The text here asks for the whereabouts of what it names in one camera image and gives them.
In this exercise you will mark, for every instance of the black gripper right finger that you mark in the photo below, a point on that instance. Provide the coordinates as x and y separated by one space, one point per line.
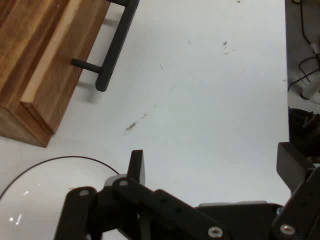
300 205

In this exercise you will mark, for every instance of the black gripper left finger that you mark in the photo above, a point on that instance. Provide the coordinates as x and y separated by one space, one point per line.
150 207

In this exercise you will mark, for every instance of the dark bundle on floor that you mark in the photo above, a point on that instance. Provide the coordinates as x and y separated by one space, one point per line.
302 130

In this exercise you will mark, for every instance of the white bowl with dark rim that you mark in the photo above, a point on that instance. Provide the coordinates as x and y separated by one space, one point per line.
37 200

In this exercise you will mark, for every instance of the white furniture foot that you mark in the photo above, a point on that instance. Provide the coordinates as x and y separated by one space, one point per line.
310 91

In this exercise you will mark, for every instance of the brown wooden drawer box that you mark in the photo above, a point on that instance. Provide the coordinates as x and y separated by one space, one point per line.
22 45

